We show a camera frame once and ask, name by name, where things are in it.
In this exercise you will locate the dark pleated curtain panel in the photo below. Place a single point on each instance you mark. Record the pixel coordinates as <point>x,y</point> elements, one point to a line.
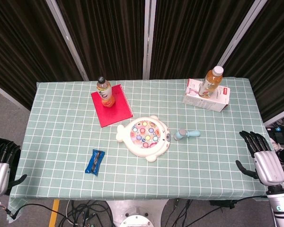
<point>21,47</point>
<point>269,59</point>
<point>109,37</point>
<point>187,37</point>

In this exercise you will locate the grey partition frame rail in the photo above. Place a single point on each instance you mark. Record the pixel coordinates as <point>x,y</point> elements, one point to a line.
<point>278,119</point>
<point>9,95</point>

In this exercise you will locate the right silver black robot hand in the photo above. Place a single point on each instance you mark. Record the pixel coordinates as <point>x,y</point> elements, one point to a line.
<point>269,168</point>

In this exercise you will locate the grey partition frame post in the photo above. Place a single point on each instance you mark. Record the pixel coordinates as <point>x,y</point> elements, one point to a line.
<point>148,40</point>
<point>239,33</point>
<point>68,40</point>

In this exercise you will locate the white cardboard carton box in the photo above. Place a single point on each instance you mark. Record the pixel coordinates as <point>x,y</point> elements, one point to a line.
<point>217,101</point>

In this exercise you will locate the orange drink bottle black cap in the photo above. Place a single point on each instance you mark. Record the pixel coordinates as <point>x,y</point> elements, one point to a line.
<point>106,94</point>

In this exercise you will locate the red spiral notebook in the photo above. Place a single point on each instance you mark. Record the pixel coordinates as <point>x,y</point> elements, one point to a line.
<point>116,113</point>

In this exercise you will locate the light blue small handheld toy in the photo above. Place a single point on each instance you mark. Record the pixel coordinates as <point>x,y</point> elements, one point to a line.
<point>181,134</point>

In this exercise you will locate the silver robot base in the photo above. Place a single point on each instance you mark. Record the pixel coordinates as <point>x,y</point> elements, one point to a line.
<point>137,212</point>

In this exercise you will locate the tea bottle white cap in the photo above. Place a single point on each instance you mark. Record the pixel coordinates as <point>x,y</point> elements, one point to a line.
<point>209,85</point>

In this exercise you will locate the black equipment box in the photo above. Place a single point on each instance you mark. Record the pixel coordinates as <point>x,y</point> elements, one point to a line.
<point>281,136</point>

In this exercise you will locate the green checkered tablecloth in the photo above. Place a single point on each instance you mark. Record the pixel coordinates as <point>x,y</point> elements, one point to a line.
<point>61,132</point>

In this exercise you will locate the black power adapter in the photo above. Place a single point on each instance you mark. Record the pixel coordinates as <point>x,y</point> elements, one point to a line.
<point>222,203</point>

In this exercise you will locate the white bear-shaped toy game board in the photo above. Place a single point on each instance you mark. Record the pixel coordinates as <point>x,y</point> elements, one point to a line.
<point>144,134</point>

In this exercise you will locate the blue snack packet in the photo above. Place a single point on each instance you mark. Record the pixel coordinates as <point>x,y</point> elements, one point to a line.
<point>94,162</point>

